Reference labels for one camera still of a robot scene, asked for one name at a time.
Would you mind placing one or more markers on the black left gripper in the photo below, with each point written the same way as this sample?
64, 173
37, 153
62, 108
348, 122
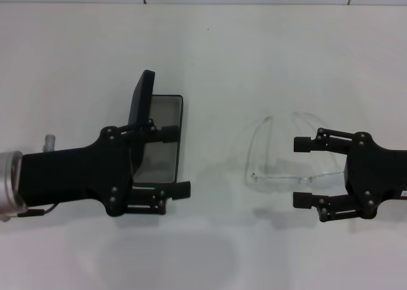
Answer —
73, 175

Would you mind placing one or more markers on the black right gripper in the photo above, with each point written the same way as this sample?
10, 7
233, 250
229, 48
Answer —
375, 175

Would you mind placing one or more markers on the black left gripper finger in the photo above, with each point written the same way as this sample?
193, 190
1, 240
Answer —
181, 189
170, 134

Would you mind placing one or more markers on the black glasses case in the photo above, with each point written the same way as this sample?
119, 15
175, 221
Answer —
167, 112

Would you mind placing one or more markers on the clear white-framed glasses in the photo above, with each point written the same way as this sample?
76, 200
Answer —
253, 176

